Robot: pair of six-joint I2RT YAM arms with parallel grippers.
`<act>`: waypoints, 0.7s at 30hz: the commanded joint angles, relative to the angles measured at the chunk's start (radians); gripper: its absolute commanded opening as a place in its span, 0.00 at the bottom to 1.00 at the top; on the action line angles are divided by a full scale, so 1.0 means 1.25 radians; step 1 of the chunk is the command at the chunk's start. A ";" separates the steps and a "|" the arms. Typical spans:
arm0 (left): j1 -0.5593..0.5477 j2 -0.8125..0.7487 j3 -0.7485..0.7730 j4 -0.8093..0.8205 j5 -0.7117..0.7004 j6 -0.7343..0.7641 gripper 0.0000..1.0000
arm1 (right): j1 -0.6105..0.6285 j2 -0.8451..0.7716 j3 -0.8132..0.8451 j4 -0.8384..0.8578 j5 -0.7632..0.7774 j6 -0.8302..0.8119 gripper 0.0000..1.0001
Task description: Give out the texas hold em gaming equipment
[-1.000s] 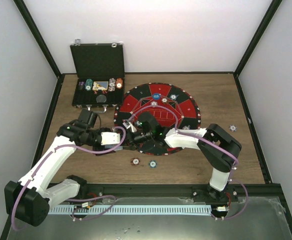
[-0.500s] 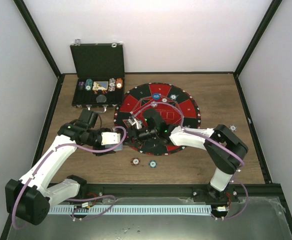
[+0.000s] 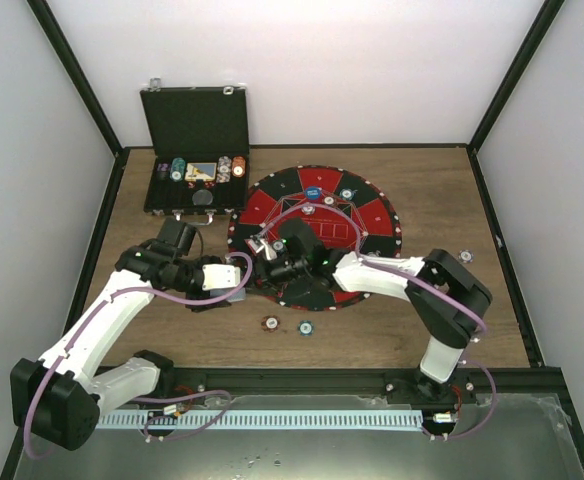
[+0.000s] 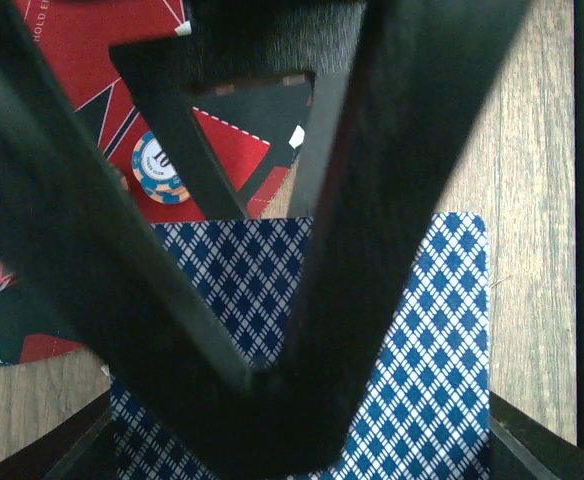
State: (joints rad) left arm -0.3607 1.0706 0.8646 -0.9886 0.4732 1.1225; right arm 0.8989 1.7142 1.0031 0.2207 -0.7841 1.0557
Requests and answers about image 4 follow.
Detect blue chip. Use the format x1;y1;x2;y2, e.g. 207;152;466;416
131;131;190;205

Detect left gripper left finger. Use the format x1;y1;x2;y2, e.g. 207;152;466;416
0;1;252;400

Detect blue card deck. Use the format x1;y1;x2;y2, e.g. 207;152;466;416
109;211;493;480

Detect red chip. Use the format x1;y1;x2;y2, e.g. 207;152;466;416
110;164;129;191

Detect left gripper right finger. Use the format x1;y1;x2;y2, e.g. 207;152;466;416
251;0;538;474

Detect round red black poker mat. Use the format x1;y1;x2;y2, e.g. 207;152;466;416
0;1;310;367

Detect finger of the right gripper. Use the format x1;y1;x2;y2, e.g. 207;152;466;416
108;29;323;221

